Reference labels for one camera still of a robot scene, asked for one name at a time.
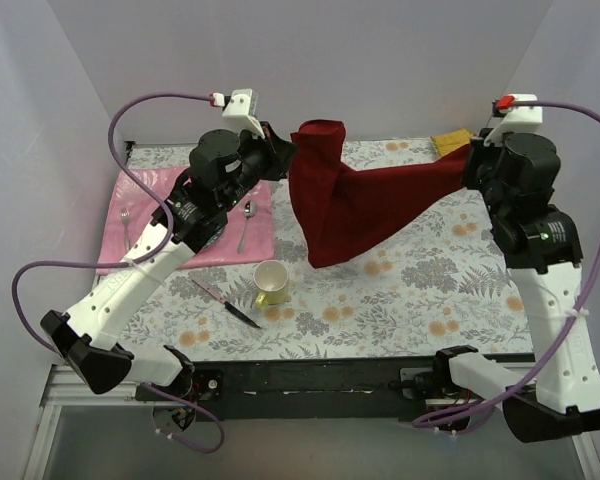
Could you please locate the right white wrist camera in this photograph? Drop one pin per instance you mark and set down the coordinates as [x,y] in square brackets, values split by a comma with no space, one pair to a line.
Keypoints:
[517,113]

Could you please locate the aluminium frame rail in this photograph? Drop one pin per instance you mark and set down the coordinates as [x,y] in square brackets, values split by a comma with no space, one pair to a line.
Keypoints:
[65,389]

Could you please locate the dark red cloth napkin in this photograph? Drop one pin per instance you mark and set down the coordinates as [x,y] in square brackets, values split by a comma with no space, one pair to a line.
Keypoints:
[344,212]

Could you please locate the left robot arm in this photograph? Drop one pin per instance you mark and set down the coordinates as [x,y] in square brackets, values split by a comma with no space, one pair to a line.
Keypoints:
[224,167]

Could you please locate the yellow bamboo tray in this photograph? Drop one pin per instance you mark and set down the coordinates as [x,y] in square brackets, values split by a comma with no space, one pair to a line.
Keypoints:
[450,142]

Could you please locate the pink placemat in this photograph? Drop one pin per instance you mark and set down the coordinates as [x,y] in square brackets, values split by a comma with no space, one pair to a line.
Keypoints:
[259,244]

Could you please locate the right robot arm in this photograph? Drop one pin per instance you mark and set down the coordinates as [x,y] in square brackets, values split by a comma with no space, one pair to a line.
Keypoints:
[543,257]

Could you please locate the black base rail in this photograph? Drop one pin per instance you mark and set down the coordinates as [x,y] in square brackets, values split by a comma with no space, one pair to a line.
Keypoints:
[383,387]

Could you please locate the yellow mug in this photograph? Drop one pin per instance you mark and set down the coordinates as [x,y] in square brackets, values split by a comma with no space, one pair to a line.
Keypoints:
[272,281]

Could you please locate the black blade knife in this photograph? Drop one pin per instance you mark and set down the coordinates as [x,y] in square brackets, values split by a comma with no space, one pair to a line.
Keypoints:
[228,306]

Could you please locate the white plate blue rim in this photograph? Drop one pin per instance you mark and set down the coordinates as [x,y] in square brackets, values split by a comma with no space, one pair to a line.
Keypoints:
[214,239]

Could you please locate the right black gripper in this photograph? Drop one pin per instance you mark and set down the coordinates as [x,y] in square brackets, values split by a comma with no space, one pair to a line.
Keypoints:
[476,163]

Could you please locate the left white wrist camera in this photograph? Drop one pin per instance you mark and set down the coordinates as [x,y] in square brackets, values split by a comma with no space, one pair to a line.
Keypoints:
[239,111]

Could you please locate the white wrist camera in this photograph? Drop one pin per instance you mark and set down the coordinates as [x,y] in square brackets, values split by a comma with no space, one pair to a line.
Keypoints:
[239,111]
[517,113]

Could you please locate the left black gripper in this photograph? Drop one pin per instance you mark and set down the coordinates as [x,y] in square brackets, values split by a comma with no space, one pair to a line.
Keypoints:
[278,151]

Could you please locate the silver spoon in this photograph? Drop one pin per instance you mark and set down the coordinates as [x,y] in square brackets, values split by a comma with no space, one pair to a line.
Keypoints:
[249,211]

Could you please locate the floral tablecloth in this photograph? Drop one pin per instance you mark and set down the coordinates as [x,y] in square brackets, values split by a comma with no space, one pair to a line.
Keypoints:
[438,282]

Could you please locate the silver fork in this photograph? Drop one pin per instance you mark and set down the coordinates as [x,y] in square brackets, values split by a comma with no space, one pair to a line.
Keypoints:
[125,221]

